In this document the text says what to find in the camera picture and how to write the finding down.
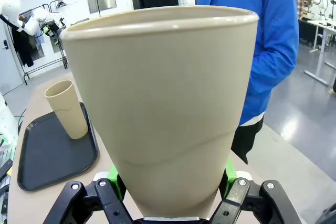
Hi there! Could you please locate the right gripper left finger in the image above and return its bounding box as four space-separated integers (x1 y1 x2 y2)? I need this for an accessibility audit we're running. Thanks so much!
46 165 134 224

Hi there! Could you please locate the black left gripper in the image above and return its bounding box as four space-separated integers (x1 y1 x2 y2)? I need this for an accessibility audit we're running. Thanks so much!
45 20 60 37

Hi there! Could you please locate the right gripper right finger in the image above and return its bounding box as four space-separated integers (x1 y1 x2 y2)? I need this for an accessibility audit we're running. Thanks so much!
209 157 302 224

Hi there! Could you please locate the tall beige cup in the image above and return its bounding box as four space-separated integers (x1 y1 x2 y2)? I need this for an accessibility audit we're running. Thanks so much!
59 5 260 219
44 79 89 140

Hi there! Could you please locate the person's left forearm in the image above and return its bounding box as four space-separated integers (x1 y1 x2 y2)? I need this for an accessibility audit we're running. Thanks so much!
248 35 299 96

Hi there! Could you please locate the black hanging garment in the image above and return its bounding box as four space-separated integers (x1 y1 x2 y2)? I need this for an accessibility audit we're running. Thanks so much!
12 28 35 68

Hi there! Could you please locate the black plastic tray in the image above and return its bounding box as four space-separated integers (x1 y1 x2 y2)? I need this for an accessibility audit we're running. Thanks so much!
17 102 100 192

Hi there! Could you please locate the person in blue shirt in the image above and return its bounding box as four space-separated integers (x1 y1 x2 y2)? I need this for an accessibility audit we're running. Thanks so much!
196 0 300 166

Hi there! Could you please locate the white height-adjustable table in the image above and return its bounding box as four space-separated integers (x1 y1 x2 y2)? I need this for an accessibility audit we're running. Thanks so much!
298 17 336 86

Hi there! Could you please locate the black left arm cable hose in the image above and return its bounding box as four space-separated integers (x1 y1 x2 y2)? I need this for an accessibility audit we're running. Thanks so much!
0 13 27 30

